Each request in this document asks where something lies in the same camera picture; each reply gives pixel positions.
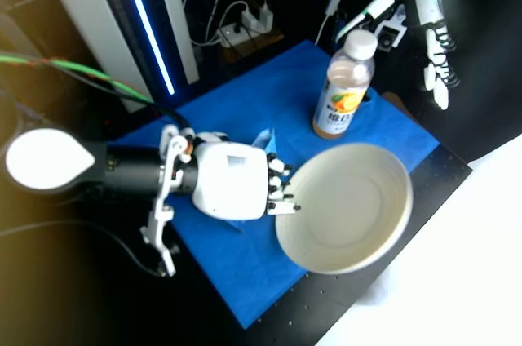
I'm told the orange juice bottle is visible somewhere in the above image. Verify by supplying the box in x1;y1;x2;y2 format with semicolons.
312;29;379;140

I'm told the blue cloth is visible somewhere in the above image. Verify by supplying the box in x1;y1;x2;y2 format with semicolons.
108;38;441;330

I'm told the white plug adapter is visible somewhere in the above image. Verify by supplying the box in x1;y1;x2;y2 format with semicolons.
240;2;275;33

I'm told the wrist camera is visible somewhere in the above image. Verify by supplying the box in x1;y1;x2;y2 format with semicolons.
374;21;405;52

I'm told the white round plate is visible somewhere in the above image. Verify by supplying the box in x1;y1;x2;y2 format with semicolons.
274;142;414;276

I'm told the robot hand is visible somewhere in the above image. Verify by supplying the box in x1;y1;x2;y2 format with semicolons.
336;0;462;111
189;131;303;221

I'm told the brown board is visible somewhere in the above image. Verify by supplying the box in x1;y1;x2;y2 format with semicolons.
219;29;286;62

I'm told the white tower with blue light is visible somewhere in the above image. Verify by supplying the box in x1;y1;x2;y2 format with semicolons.
34;0;201;113

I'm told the white power strip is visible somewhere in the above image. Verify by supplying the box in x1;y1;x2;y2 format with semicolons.
215;21;258;48

